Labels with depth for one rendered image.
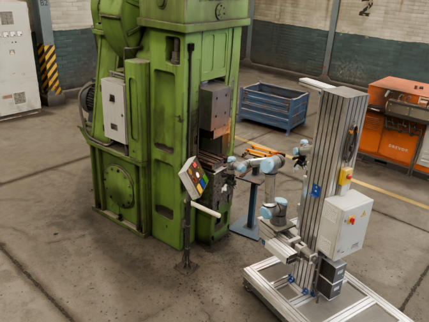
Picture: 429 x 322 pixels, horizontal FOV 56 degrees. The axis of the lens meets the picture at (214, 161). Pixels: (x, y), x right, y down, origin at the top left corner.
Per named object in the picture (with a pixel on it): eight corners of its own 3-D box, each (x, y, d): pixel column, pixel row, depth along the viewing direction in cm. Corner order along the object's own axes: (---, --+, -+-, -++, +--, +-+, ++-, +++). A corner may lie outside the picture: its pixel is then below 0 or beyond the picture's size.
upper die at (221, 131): (225, 133, 416) (225, 125, 412) (213, 139, 402) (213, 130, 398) (194, 124, 439) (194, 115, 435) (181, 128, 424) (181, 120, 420)
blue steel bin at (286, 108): (306, 125, 828) (311, 90, 797) (288, 136, 769) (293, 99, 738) (256, 112, 890) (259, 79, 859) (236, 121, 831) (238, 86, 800)
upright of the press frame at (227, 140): (229, 216, 508) (244, 25, 410) (216, 225, 489) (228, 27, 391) (202, 204, 531) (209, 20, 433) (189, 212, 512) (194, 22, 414)
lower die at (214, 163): (223, 165, 431) (223, 158, 428) (211, 171, 417) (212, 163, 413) (193, 153, 454) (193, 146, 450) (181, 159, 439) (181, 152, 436)
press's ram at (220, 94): (233, 122, 422) (235, 84, 405) (210, 131, 394) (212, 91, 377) (202, 112, 444) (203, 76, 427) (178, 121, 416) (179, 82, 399)
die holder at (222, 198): (232, 197, 458) (235, 162, 439) (212, 211, 430) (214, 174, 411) (195, 181, 488) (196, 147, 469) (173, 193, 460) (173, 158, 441)
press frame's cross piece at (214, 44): (226, 75, 411) (228, 27, 391) (200, 82, 381) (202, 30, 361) (193, 68, 434) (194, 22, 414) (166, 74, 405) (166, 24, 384)
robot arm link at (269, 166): (280, 216, 343) (283, 156, 323) (269, 223, 334) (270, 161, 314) (270, 212, 351) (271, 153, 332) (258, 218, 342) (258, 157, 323)
